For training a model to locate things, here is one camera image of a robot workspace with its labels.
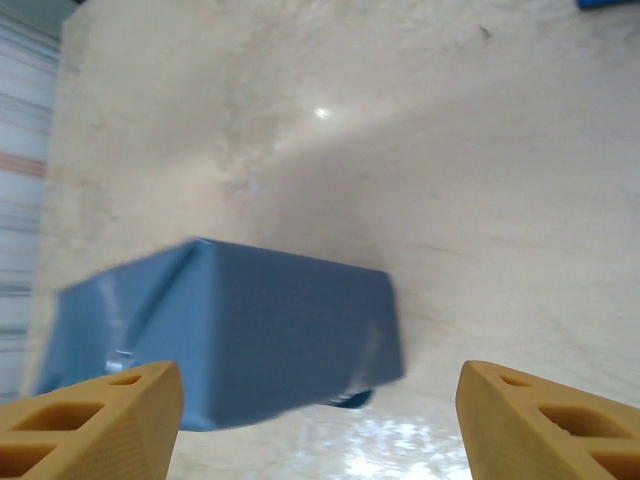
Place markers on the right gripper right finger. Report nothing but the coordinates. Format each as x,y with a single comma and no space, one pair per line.
540,430

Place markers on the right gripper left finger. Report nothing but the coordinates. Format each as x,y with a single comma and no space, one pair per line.
100,430

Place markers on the blue tape dispenser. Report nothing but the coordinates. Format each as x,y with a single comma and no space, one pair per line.
607,3

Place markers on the blue wrapping paper sheet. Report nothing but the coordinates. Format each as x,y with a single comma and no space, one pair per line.
250,330

